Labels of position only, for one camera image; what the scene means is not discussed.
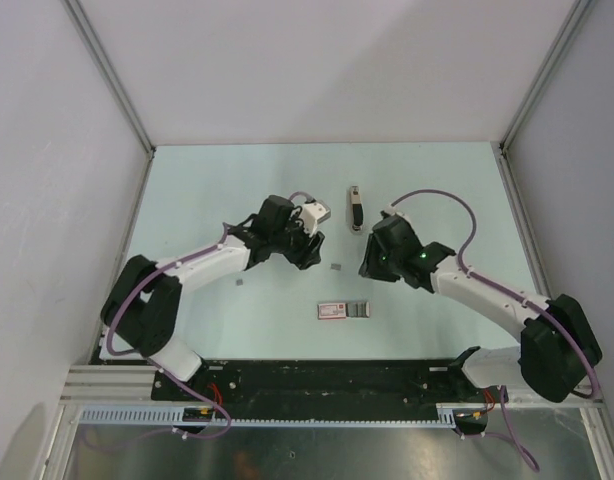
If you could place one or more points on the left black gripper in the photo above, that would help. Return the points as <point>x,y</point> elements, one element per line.
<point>307,255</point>

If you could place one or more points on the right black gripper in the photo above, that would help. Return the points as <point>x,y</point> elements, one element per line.
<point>369,267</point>

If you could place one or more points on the beige black handled stapler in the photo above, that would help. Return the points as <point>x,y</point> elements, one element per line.
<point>356,211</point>

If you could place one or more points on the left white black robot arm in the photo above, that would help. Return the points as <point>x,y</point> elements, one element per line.
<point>141,311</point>

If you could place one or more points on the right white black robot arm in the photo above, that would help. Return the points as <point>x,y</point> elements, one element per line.
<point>556,346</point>

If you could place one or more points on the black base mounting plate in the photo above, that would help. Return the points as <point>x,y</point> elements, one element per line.
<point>355,389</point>

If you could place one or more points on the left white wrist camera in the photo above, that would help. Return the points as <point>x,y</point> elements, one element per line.
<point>312,214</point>

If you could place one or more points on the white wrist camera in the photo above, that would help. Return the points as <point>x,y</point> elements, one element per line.
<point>312,214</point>
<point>390,210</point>

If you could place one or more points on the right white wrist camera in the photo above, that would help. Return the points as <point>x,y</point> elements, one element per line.
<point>390,210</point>

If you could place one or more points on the right aluminium frame post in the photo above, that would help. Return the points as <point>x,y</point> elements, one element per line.
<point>567,33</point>

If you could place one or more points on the aluminium frame post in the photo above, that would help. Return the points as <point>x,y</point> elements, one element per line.
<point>98,53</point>
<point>567,33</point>

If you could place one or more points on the white slotted cable duct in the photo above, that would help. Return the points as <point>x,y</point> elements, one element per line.
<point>196,416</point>

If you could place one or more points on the left aluminium frame post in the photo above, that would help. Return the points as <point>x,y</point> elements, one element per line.
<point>98,53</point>

